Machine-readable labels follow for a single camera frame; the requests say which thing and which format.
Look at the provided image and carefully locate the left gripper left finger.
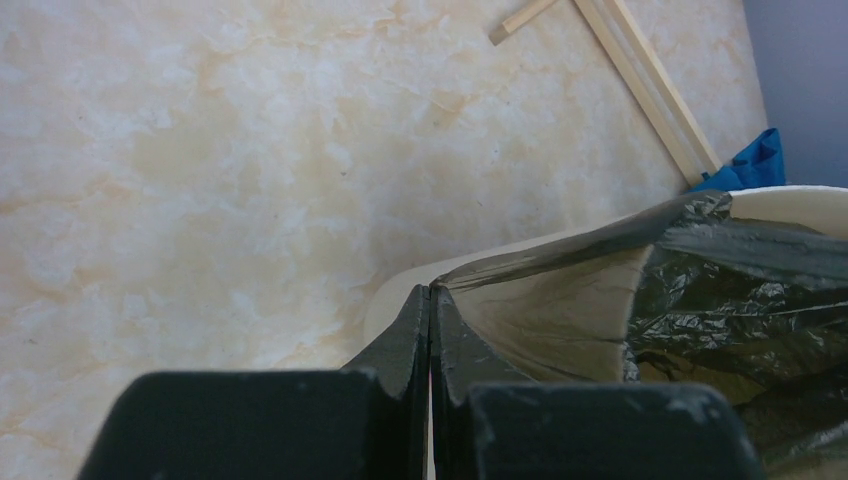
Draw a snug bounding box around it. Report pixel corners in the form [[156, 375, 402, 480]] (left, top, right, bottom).
[[79, 285, 430, 479]]

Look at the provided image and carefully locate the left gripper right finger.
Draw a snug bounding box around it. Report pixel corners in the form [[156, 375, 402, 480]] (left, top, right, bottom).
[[430, 287, 765, 479]]

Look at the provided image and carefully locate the dark translucent trash bag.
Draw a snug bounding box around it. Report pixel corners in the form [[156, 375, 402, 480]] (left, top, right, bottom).
[[437, 190, 847, 479]]

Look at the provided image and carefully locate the blue t-shirt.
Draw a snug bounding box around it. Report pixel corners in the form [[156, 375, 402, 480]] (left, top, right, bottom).
[[690, 128, 787, 192]]

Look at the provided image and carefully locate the wooden clothes rack stand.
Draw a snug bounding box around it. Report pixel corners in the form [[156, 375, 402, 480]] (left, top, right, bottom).
[[488, 0, 723, 188]]

